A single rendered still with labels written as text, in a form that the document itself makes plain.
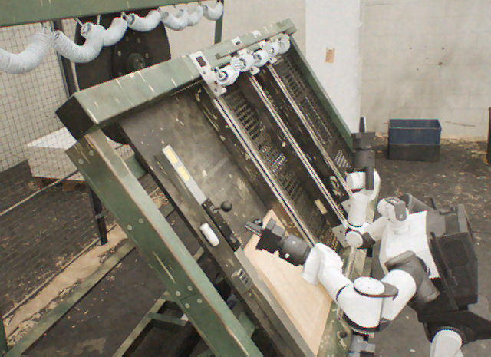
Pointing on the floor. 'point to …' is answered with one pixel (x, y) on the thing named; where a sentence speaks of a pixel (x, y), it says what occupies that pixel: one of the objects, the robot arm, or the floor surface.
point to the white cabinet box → (337, 46)
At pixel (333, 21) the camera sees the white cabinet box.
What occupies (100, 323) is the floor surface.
